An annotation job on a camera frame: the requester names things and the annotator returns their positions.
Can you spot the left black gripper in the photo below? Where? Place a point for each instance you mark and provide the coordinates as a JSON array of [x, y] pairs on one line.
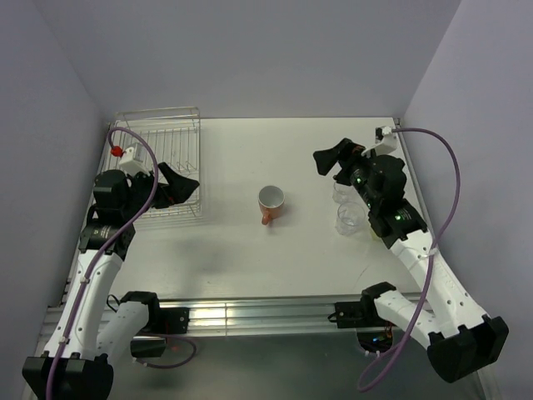
[[178, 189]]

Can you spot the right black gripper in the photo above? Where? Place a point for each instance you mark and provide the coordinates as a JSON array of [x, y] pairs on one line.
[[326, 159]]

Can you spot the clear plastic cup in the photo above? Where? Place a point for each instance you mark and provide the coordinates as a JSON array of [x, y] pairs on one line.
[[343, 194], [350, 219]]

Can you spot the orange ceramic mug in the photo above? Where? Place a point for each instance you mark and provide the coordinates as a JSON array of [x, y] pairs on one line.
[[271, 200]]

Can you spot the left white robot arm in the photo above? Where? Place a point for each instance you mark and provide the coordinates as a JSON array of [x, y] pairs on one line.
[[77, 361]]

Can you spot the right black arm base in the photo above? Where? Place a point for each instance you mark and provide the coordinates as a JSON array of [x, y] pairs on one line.
[[374, 334]]

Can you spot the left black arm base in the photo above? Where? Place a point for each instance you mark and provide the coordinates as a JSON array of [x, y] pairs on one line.
[[166, 318]]

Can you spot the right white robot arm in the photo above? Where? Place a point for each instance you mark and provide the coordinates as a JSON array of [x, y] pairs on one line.
[[459, 336]]

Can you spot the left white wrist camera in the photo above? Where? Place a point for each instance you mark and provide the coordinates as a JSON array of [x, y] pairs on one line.
[[131, 161]]

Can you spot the wire dish rack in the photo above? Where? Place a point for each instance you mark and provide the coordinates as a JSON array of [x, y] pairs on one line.
[[174, 135]]

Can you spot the aluminium mounting rail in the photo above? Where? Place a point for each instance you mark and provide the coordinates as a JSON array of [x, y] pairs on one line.
[[225, 318]]

